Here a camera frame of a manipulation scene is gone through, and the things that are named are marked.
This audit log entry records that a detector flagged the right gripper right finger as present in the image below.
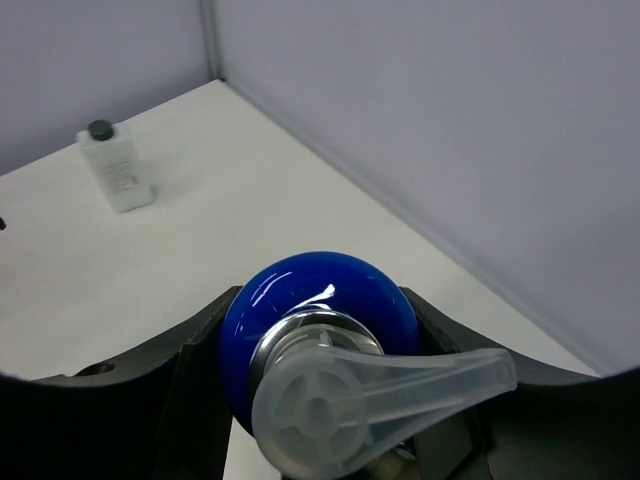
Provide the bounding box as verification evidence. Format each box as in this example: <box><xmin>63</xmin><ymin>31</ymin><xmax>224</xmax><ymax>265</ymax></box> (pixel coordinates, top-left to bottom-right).
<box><xmin>399</xmin><ymin>287</ymin><xmax>640</xmax><ymax>480</ymax></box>

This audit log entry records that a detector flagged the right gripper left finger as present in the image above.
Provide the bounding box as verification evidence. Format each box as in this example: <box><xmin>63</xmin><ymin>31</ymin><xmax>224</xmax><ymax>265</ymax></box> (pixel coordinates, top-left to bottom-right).
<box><xmin>1</xmin><ymin>287</ymin><xmax>239</xmax><ymax>479</ymax></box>

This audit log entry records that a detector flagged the blue orange pump bottle back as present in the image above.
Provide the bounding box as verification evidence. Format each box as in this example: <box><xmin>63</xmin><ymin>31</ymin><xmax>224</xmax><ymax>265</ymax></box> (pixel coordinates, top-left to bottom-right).
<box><xmin>218</xmin><ymin>251</ymin><xmax>517</xmax><ymax>479</ymax></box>

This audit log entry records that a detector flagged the clear bottle black cap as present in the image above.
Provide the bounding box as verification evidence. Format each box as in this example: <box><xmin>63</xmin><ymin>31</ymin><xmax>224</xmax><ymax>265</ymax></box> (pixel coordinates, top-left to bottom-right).
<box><xmin>76</xmin><ymin>119</ymin><xmax>154</xmax><ymax>213</ymax></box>

